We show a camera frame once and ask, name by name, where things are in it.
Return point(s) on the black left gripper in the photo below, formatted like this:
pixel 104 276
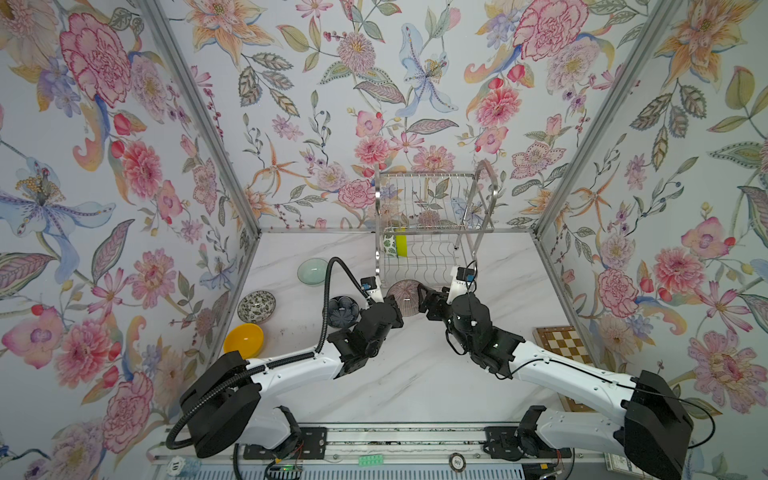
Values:
pixel 394 308

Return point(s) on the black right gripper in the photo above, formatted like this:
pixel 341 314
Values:
pixel 433 299

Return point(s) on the pink striped bowl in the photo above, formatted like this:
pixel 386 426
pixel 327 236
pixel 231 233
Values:
pixel 406 295

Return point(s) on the dark blue floral bowl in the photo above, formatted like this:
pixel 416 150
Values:
pixel 343 312

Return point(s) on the lime green plastic bowl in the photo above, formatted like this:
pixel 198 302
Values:
pixel 401 244

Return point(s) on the green leaf pattern bowl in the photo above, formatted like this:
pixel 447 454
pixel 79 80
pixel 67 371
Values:
pixel 389 246

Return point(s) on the silver wire dish rack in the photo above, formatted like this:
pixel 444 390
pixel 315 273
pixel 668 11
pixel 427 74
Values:
pixel 445 216

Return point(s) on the yellow plastic bowl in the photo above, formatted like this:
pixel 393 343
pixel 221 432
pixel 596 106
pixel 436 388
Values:
pixel 246 339

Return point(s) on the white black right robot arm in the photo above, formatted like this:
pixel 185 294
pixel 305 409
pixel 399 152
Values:
pixel 637 417

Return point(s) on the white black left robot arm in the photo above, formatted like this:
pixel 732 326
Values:
pixel 229 405

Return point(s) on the pale green celadon bowl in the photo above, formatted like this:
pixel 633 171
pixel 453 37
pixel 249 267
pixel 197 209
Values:
pixel 312 272

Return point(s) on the wooden checkerboard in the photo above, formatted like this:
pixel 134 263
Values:
pixel 564 341

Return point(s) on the green connector block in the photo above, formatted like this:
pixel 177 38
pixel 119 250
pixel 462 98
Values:
pixel 370 461

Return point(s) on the black white patterned bowl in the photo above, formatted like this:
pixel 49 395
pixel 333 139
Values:
pixel 256 307

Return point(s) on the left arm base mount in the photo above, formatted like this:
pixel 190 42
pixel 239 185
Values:
pixel 309 444

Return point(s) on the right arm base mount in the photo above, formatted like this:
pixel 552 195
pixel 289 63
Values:
pixel 510 444

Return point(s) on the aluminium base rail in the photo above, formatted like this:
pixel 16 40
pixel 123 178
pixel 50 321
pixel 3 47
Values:
pixel 420 442

